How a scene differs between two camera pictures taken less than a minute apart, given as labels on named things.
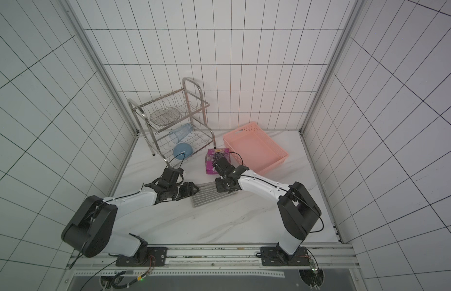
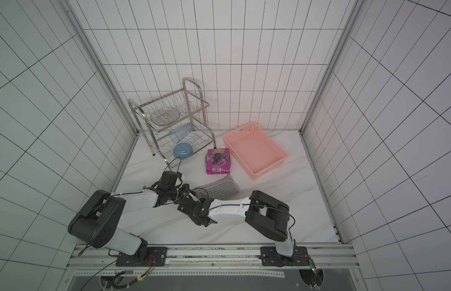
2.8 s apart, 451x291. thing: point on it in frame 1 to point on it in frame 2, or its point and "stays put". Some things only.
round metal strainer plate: (165, 116) stays put
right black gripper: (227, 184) to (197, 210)
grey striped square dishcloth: (208, 193) stays put
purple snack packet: (213, 153) stays put
